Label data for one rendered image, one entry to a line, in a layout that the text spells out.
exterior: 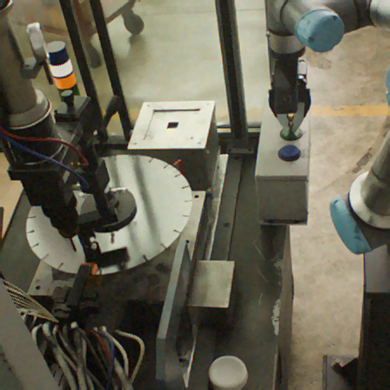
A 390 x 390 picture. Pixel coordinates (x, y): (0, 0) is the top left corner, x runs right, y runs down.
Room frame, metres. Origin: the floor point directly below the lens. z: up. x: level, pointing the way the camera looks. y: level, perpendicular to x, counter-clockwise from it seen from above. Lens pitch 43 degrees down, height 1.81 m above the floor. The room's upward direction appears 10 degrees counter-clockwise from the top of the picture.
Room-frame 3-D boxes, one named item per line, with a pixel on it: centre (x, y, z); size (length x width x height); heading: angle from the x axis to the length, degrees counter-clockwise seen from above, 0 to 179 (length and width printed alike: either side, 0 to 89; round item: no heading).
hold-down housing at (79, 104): (0.87, 0.17, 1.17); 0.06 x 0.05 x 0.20; 155
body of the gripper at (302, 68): (1.16, -0.24, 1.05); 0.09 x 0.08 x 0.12; 164
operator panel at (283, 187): (1.14, -0.22, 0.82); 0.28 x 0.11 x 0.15; 164
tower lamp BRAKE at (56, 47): (1.24, 0.23, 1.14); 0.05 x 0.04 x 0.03; 74
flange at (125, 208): (0.94, 0.17, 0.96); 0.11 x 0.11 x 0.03
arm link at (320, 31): (1.06, -0.28, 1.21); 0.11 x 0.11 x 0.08; 15
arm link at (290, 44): (1.15, -0.24, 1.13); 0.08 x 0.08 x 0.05
